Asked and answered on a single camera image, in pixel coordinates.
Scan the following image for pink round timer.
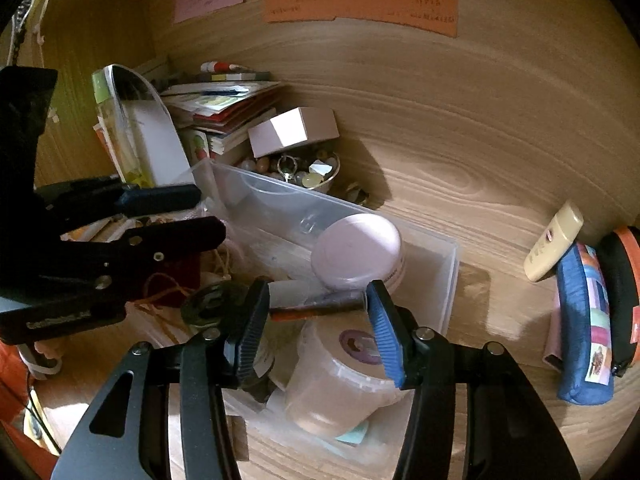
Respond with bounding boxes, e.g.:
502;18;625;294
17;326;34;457
310;214;406;292

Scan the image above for dark green glass jar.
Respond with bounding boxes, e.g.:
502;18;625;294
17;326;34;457
180;280;367;327

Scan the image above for yellow green spray bottle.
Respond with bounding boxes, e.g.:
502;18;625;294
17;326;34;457
92;65;153;188

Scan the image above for blue fabric pencil pouch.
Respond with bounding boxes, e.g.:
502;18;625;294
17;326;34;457
556;242;614;405

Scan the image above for clear plastic storage bin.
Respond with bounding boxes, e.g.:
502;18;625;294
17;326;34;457
192;160;459;474

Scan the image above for stack of books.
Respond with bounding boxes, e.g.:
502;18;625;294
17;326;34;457
160;61;284;165

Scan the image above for white bowl of trinkets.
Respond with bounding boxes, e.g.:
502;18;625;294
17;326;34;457
236;148;342;194

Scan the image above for small pink white box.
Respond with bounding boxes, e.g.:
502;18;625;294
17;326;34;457
248;107;340;158

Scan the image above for black binder clips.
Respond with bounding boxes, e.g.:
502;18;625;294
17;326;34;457
345;182;370;206

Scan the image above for black orange zip case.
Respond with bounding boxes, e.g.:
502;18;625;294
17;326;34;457
596;226;640;377

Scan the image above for cream lotion tube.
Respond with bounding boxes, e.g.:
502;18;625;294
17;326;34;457
523;200;584;282

